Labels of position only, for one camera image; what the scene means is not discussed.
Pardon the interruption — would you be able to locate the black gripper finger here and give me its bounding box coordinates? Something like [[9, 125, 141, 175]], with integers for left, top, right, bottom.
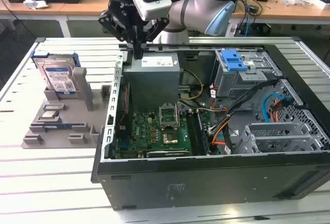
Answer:
[[97, 9, 139, 60], [138, 17, 170, 60]]

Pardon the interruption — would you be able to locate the hard disk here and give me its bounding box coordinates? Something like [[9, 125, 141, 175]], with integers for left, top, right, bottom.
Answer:
[[31, 51, 79, 95]]

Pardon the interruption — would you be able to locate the grey metal disk bay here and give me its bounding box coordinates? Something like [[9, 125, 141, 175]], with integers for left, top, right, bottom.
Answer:
[[233, 122, 323, 155]]

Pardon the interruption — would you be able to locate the grey power supply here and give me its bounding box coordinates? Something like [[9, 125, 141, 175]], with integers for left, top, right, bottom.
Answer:
[[123, 53, 184, 113]]

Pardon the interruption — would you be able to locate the metal socket cover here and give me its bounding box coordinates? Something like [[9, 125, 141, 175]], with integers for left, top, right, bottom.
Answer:
[[158, 103, 179, 131]]

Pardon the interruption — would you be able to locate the crumpled white paper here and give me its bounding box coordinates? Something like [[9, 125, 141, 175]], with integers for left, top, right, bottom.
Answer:
[[23, 0, 50, 10]]

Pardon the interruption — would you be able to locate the blue plastic drive latch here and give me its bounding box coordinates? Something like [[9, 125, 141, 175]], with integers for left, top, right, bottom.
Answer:
[[222, 50, 247, 72]]

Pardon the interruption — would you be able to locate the grey metal drive cage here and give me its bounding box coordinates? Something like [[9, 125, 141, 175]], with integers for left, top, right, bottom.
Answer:
[[212, 49, 283, 106]]

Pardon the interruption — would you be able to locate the grey parts rack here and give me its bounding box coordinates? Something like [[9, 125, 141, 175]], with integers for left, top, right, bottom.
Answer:
[[21, 67, 112, 149]]

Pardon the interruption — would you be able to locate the green motherboard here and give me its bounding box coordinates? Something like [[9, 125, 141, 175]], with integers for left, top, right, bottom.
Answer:
[[114, 102, 215, 159]]

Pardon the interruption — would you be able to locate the silver CPU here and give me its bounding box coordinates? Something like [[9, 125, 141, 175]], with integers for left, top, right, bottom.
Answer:
[[42, 110, 59, 119]]

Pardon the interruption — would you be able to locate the CPU socket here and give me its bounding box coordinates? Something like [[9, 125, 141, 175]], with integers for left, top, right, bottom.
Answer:
[[162, 130, 179, 145]]

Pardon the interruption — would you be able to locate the black RAM slot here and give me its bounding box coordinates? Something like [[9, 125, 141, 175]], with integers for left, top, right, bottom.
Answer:
[[186, 109, 199, 156]]

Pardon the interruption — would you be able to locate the dark blue RAM stick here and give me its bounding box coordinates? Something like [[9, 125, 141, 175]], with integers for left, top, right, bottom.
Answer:
[[44, 123, 74, 130]]

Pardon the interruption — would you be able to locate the black RAM stick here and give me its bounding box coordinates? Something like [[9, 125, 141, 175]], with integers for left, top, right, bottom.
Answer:
[[197, 110, 210, 155]]

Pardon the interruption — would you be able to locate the black graphics card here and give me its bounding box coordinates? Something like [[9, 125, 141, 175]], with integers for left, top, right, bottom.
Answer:
[[145, 148, 193, 158]]

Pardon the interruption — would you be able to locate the white open box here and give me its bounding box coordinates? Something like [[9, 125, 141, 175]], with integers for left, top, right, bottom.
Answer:
[[303, 0, 330, 10]]

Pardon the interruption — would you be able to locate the black PC case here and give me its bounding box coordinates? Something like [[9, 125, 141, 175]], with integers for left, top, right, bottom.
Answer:
[[90, 36, 330, 211]]

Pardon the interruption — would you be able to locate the yellow wire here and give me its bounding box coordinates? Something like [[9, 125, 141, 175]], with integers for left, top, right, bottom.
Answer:
[[180, 69, 204, 102]]

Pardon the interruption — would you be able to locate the red wire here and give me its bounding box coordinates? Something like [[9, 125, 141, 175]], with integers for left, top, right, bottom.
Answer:
[[121, 83, 129, 129]]

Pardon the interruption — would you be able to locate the black cable bundle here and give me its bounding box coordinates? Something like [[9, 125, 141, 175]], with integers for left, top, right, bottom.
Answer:
[[237, 0, 263, 37]]

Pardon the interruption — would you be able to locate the black wire bundle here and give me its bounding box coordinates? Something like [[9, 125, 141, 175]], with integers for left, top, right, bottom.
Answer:
[[218, 79, 281, 142]]

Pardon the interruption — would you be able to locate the orange wire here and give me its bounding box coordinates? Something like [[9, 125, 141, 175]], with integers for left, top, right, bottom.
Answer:
[[211, 120, 233, 146]]

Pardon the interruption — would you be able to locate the blue wire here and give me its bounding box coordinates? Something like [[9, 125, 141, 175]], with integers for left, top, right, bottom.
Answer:
[[262, 92, 286, 124]]

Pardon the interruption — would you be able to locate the black power connector wire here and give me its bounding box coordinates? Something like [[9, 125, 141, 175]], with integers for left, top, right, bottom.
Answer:
[[270, 96, 292, 124]]

